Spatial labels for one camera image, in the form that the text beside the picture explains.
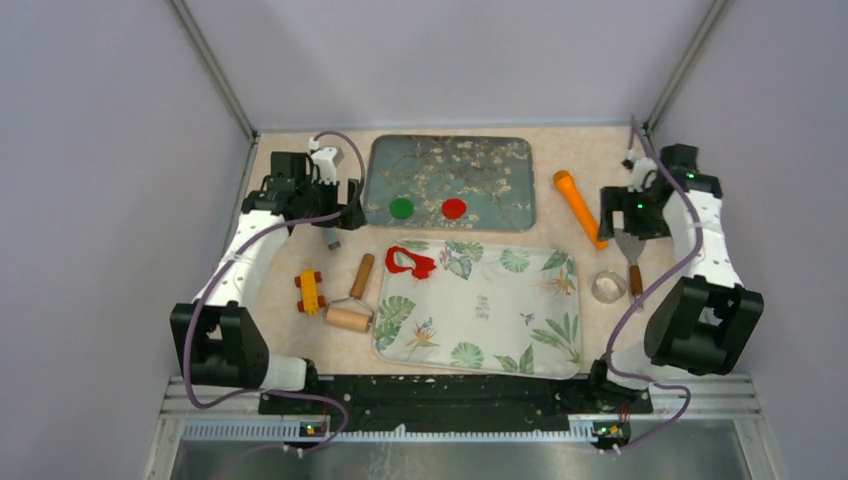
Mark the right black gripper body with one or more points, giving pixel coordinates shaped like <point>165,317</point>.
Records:
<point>642,217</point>

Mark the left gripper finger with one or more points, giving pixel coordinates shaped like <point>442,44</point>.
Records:
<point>354,192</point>
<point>351,220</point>

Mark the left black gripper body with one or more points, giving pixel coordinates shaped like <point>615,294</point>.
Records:
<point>320,199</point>

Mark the metal scraper wooden handle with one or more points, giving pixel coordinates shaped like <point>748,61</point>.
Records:
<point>631,247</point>

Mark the small round metal cup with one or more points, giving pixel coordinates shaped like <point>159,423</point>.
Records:
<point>608,287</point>

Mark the wooden rolling pin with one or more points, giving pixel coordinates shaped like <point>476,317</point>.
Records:
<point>351,312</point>

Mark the red dough piece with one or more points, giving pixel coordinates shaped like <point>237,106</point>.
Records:
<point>453,208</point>

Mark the white leaf pattern tray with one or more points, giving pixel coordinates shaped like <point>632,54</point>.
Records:
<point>488,308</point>

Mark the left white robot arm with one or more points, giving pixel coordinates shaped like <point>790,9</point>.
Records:
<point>216,338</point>

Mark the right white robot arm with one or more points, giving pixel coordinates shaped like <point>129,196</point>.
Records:
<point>702,326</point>

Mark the green dough disc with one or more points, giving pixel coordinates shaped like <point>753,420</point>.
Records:
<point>401,208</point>

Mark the grey dumbbell shaped tool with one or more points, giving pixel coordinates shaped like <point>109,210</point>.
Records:
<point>331,238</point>

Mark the orange toy carrot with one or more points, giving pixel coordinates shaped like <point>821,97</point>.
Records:
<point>567,187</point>

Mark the teal blossom pattern tray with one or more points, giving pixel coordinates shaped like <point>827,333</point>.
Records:
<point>493,175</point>

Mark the yellow red toy car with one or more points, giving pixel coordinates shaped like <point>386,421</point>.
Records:
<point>311,300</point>

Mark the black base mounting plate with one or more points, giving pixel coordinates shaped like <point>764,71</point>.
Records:
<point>454,403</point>

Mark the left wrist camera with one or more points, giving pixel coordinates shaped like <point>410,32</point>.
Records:
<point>324,161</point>

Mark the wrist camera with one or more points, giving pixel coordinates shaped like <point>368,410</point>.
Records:
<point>643,172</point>
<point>324,161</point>

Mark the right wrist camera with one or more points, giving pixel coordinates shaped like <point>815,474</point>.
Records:
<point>643,172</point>

